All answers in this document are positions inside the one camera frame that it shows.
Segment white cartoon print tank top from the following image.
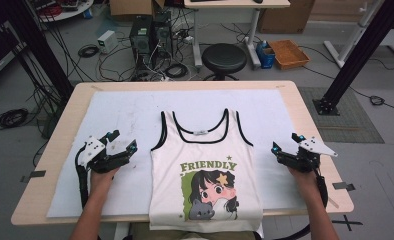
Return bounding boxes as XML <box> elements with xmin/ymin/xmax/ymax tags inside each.
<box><xmin>147</xmin><ymin>107</ymin><xmax>265</xmax><ymax>234</ymax></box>

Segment black tape strip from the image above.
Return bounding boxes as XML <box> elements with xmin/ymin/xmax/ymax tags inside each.
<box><xmin>20</xmin><ymin>169</ymin><xmax>47</xmax><ymax>184</ymax></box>
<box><xmin>331</xmin><ymin>181</ymin><xmax>356</xmax><ymax>192</ymax></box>

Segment blue bin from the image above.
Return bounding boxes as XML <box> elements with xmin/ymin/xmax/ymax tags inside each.
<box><xmin>255</xmin><ymin>40</ymin><xmax>277</xmax><ymax>70</ymax></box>

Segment round white table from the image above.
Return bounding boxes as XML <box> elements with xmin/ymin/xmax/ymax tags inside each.
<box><xmin>28</xmin><ymin>0</ymin><xmax>95</xmax><ymax>24</ymax></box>

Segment black round stool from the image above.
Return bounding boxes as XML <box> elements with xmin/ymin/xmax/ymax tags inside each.
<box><xmin>201</xmin><ymin>42</ymin><xmax>248</xmax><ymax>82</ymax></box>

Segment white metal stand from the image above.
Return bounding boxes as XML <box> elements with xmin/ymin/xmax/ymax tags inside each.
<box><xmin>323</xmin><ymin>0</ymin><xmax>394</xmax><ymax>69</ymax></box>

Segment person's khaki pants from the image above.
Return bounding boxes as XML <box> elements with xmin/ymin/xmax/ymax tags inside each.
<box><xmin>130</xmin><ymin>222</ymin><xmax>257</xmax><ymax>240</ymax></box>

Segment coiled black cable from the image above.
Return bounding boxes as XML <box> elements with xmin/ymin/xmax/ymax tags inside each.
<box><xmin>164</xmin><ymin>63</ymin><xmax>189</xmax><ymax>80</ymax></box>
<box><xmin>77</xmin><ymin>44</ymin><xmax>100</xmax><ymax>59</ymax></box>
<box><xmin>0</xmin><ymin>107</ymin><xmax>30</xmax><ymax>131</ymax></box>

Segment wooden crate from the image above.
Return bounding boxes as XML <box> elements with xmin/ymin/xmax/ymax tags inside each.
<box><xmin>268</xmin><ymin>39</ymin><xmax>311</xmax><ymax>71</ymax></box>

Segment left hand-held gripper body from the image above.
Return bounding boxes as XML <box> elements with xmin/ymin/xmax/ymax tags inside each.
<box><xmin>76</xmin><ymin>134</ymin><xmax>133</xmax><ymax>174</ymax></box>

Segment black computer tower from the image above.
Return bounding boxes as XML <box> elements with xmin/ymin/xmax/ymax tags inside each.
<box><xmin>128</xmin><ymin>15</ymin><xmax>154</xmax><ymax>69</ymax></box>
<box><xmin>152</xmin><ymin>11</ymin><xmax>174</xmax><ymax>59</ymax></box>

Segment white felt mat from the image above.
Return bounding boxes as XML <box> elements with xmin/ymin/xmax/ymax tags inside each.
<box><xmin>46</xmin><ymin>89</ymin><xmax>308</xmax><ymax>219</ymax></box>

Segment person's right hand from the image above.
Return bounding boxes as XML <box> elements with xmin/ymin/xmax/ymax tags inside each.
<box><xmin>286</xmin><ymin>166</ymin><xmax>320</xmax><ymax>198</ymax></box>

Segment light wooden table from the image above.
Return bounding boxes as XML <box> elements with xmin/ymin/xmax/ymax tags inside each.
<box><xmin>10</xmin><ymin>80</ymin><xmax>355</xmax><ymax>240</ymax></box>

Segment hand-held gripper cable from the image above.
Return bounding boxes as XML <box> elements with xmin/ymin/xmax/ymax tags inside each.
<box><xmin>273</xmin><ymin>167</ymin><xmax>330</xmax><ymax>240</ymax></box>
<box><xmin>74</xmin><ymin>145</ymin><xmax>91</xmax><ymax>210</ymax></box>

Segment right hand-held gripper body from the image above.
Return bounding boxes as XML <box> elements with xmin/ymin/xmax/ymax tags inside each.
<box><xmin>277</xmin><ymin>136</ymin><xmax>339</xmax><ymax>174</ymax></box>

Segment grey floor mat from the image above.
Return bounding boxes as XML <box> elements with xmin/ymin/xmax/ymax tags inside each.
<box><xmin>298</xmin><ymin>86</ymin><xmax>385</xmax><ymax>145</ymax></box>

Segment large brown cardboard box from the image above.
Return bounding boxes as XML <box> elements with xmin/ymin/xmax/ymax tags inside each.
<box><xmin>257</xmin><ymin>0</ymin><xmax>317</xmax><ymax>35</ymax></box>

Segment person's left hand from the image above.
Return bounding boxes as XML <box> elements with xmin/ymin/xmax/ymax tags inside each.
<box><xmin>89</xmin><ymin>166</ymin><xmax>121</xmax><ymax>197</ymax></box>

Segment black metal stand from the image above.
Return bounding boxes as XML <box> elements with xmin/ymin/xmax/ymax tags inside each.
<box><xmin>0</xmin><ymin>0</ymin><xmax>75</xmax><ymax>103</ymax></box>
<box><xmin>313</xmin><ymin>0</ymin><xmax>394</xmax><ymax>117</ymax></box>

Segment black floor cable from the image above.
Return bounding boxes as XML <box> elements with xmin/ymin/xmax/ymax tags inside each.
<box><xmin>298</xmin><ymin>44</ymin><xmax>394</xmax><ymax>116</ymax></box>

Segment white desk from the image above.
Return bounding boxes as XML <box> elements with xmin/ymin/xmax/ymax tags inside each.
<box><xmin>183</xmin><ymin>0</ymin><xmax>291</xmax><ymax>70</ymax></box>

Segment right hand-held gripper cable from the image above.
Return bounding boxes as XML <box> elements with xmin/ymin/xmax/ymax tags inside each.
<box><xmin>273</xmin><ymin>167</ymin><xmax>330</xmax><ymax>240</ymax></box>

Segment white power supply box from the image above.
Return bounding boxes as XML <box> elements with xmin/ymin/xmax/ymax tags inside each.
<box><xmin>96</xmin><ymin>29</ymin><xmax>119</xmax><ymax>55</ymax></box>

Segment left hand-held gripper cable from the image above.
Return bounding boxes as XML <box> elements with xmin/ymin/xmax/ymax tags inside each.
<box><xmin>74</xmin><ymin>145</ymin><xmax>91</xmax><ymax>210</ymax></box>

